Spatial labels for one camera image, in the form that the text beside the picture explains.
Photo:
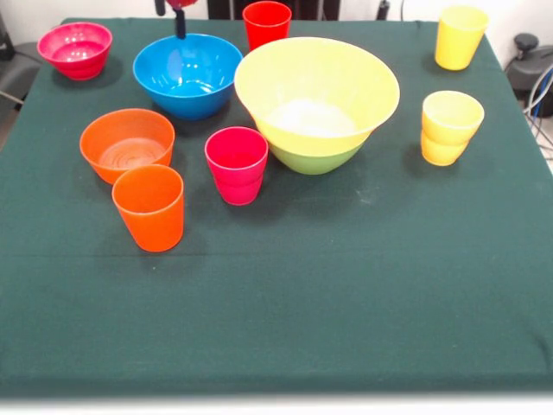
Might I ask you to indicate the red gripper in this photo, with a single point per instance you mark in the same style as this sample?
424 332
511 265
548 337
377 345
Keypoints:
181 3

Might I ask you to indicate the blue bowl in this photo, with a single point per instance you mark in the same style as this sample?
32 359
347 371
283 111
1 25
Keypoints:
186 101

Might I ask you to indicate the large yellow-orange bowl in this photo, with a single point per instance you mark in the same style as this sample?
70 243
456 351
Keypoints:
311 73

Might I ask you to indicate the red cup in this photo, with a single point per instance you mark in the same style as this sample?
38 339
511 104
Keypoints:
265 26

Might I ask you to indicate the pink bowl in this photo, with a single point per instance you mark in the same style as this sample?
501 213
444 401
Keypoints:
75 65

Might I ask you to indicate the small orange bowl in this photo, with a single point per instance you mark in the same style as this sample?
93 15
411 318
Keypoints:
125 129

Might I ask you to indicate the pink cup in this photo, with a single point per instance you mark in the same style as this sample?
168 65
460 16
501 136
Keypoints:
235 183

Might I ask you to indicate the orange cup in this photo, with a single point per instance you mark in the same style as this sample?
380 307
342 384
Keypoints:
149 216

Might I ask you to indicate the green bowl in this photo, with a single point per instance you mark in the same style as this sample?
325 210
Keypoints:
317 162

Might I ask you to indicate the bright yellow cup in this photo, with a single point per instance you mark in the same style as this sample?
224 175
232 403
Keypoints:
458 47

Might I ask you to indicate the dark green table cloth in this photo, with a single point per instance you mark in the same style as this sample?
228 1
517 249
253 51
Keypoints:
302 281

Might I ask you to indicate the amber yellow cup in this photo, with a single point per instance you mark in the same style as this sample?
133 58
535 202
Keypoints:
449 129

